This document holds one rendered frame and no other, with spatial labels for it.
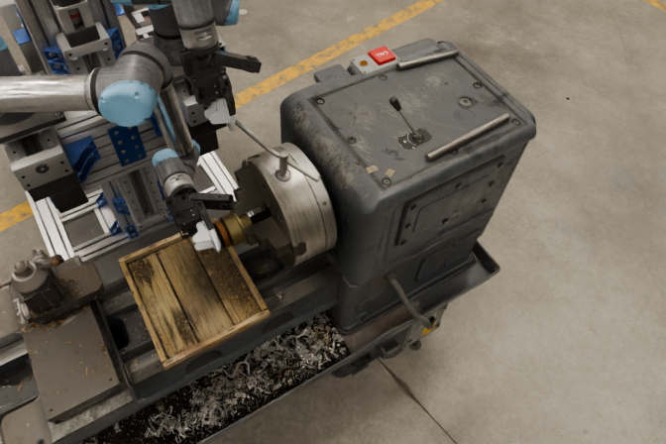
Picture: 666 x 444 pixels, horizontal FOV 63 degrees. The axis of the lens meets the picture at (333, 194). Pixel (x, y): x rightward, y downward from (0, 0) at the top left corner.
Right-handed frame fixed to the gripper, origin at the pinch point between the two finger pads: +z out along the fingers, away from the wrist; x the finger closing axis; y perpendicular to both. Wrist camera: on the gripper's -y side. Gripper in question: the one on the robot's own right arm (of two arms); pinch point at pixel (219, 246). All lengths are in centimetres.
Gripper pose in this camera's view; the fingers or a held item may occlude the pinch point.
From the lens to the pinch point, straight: 141.1
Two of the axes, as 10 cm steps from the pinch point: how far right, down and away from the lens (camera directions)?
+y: -8.6, 3.8, -3.4
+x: 0.5, -6.0, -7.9
